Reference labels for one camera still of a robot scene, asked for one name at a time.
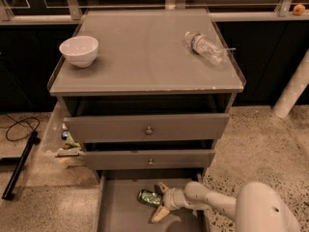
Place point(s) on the black metal stand bar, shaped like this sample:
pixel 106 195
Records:
pixel 20 161

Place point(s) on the grey top drawer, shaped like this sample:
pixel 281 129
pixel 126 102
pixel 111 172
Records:
pixel 95 129

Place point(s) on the grey bottom drawer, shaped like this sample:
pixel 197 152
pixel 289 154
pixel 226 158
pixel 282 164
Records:
pixel 121 211

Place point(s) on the metal railing frame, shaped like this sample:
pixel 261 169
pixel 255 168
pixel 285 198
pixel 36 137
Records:
pixel 21 12

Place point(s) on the clear plastic water bottle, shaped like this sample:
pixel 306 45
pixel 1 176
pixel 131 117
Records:
pixel 203 46

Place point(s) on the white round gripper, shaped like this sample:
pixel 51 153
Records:
pixel 174 199

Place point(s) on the white cylindrical post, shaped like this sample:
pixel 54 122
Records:
pixel 295 87

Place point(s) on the clear plastic storage bin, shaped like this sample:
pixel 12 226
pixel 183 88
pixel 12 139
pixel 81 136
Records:
pixel 52 144

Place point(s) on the grey middle drawer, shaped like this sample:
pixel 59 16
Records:
pixel 153 159

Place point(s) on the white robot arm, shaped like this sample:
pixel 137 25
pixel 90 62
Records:
pixel 258 207

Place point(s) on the grey drawer cabinet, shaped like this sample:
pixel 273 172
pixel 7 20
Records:
pixel 145 67

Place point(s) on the white ceramic bowl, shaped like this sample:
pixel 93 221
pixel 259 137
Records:
pixel 80 51

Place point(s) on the grey drawer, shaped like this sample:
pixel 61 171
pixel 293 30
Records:
pixel 121 211
pixel 95 129
pixel 153 159

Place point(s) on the green soda can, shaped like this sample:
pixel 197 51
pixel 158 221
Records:
pixel 149 198

